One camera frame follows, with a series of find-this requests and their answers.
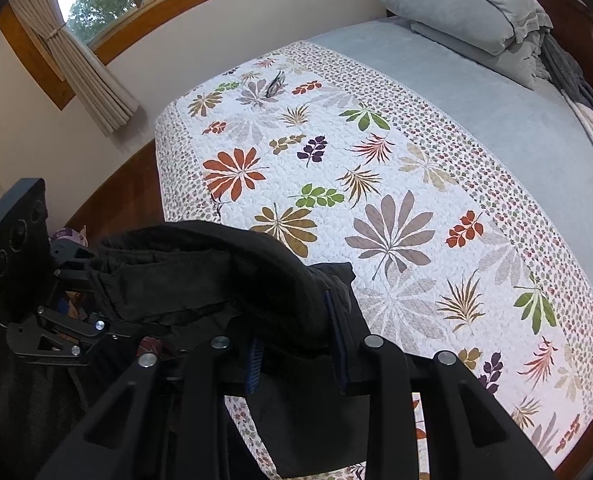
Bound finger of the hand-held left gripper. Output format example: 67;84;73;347
5;305;110;367
50;240;98;282

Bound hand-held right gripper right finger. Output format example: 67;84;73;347
323;287;559;480

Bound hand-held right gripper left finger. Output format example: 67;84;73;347
36;335;264;480

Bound black pants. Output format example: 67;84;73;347
66;220;372;480

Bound wooden bed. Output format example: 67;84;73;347
64;0;593;246

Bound tied beige curtain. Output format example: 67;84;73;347
9;0;140;137

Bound floral quilt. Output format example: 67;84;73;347
154;40;593;480

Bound eyeglasses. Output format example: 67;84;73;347
265;71;287;98

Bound grey bedsheet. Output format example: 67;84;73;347
303;15;593;321

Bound grey pillow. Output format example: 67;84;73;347
369;0;552;56
409;20;544;91

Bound dark grey blanket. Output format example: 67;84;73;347
539;32;593;136

